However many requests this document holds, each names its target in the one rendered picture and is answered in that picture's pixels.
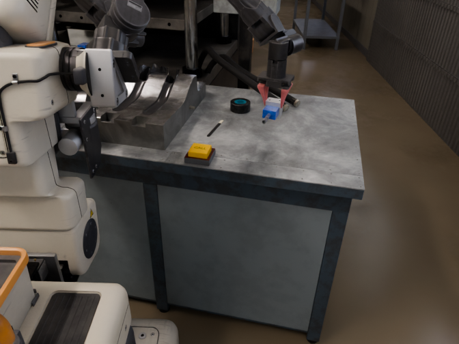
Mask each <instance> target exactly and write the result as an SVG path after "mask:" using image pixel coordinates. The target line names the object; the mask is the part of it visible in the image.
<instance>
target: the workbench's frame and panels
mask: <svg viewBox="0 0 459 344"><path fill-rule="evenodd" d="M55 157H56V161H57V169H58V174H59V177H79V178H81V179H82V180H83V181H84V184H85V194H86V198H92V199H93V200H94V201H95V203H96V212H97V218H98V228H99V234H100V243H99V247H98V251H97V253H96V255H95V257H94V259H93V261H92V263H91V265H90V267H89V268H88V270H87V272H86V273H84V274H82V275H80V276H79V278H78V280H77V282H78V283H117V284H120V285H121V286H123V287H124V288H125V290H126V292H127V294H128V297H132V298H138V299H142V300H148V301H152V302H156V305H157V308H158V309H159V311H160V312H162V313H166V312H168V311H169V310H170V305H172V306H179V307H182V308H186V309H192V310H196V311H202V312H206V313H212V314H216V315H222V316H226V317H232V318H236V319H242V320H246V321H252V322H256V323H260V324H266V325H269V326H276V327H280V328H286V329H290V330H296V331H300V332H306V333H307V337H306V338H307V340H308V342H310V343H317V342H319V340H320V334H321V331H322V325H323V322H324V316H325V313H326V308H327V304H328V301H329V296H330V292H331V288H332V284H333V279H334V275H335V270H336V267H337V261H338V258H339V252H340V249H341V246H342V240H343V237H344V232H345V228H346V223H347V220H348V213H349V211H350V206H351V203H352V199H359V200H362V198H363V193H364V190H355V189H350V188H341V187H335V186H326V185H321V184H311V183H306V182H297V181H291V180H282V179H277V178H271V177H262V176H256V175H247V174H242V173H232V172H227V171H217V170H212V169H203V168H197V167H188V166H183V165H177V164H168V163H163V162H153V161H148V160H139V159H134V158H124V157H119V156H109V155H104V154H101V157H100V166H99V167H98V170H97V171H96V173H95V175H94V176H93V178H92V179H90V176H89V170H88V166H87V160H86V156H85V152H80V151H77V153H76V154H74V155H71V156H69V155H65V154H63V153H62V152H61V151H58V152H57V153H56V155H55Z"/></svg>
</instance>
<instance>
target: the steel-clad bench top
mask: <svg viewBox="0 0 459 344"><path fill-rule="evenodd" d="M289 95H291V96H293V97H294V98H296V99H298V100H300V101H301V102H300V104H299V106H298V107H295V106H293V105H292V104H290V103H289V102H286V101H285V103H286V104H287V105H289V109H288V110H287V111H286V112H284V111H282V116H281V117H280V119H276V120H273V119H268V120H267V122H266V123H265V124H263V123H262V120H263V119H264V118H263V117H262V112H263V109H264V108H265V106H264V102H263V99H262V96H261V95H260V94H259V93H258V92H257V91H255V90H253V89H241V88H233V87H220V86H213V85H206V96H205V98H204V99H203V100H202V101H201V103H200V104H199V106H198V107H197V108H196V109H195V111H194V112H193V114H192V115H191V116H190V117H189V119H188V120H187V121H186V123H185V124H184V125H183V127H182V128H181V129H180V131H179V132H178V133H177V135H176V136H175V137H174V139H173V140H172V142H171V143H170V144H169V145H168V147H167V148H166V150H161V149H151V148H146V147H136V146H130V145H120V144H115V143H105V142H101V145H102V146H101V154H104V155H109V156H119V157H124V158H134V159H139V160H148V161H153V162H163V163H168V164H177V165H183V166H188V167H197V168H203V169H212V170H217V171H227V172H232V173H242V174H247V175H256V176H262V177H271V178H277V179H282V180H291V181H297V182H306V183H311V184H321V185H326V186H335V187H341V188H350V189H355V190H365V186H364V180H363V169H362V163H361V152H360V146H359V135H358V129H357V118H356V112H355V106H354V100H349V99H341V98H328V97H321V96H308V95H301V94H289ZM234 98H245V99H248V100H249V101H250V102H251V107H250V111H249V112H248V113H244V114H237V113H233V112H231V111H230V101H231V100H232V99H234ZM221 120H223V122H222V124H221V125H220V126H219V127H218V128H217V129H216V130H215V131H214V132H213V133H212V134H211V135H210V136H209V137H207V135H208V134H209V133H210V131H211V130H212V129H213V128H214V127H215V126H216V125H217V124H218V123H219V122H220V121H221ZM194 143H200V144H206V145H211V146H212V148H215V155H214V158H213V159H212V162H211V163H210V166H204V165H199V164H189V163H184V157H185V156H186V154H187V152H188V151H189V149H190V148H191V146H192V145H193V144H194Z"/></svg>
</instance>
